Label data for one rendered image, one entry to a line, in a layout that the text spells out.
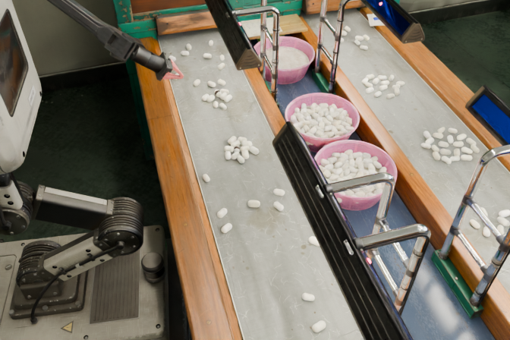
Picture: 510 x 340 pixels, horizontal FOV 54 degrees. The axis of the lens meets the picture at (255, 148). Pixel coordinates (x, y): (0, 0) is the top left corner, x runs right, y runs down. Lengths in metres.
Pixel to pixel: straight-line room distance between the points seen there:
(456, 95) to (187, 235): 1.16
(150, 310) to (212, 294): 0.38
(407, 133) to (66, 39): 2.19
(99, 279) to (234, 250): 0.53
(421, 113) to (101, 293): 1.28
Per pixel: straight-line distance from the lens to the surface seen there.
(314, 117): 1.86
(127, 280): 1.74
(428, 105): 2.01
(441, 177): 1.72
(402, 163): 1.69
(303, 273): 1.39
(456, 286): 1.50
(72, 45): 3.33
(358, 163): 1.70
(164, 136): 1.75
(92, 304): 1.72
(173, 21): 2.26
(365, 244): 1.00
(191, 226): 1.46
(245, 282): 1.37
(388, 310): 0.93
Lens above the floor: 1.90
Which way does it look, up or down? 42 degrees down
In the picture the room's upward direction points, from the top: straight up
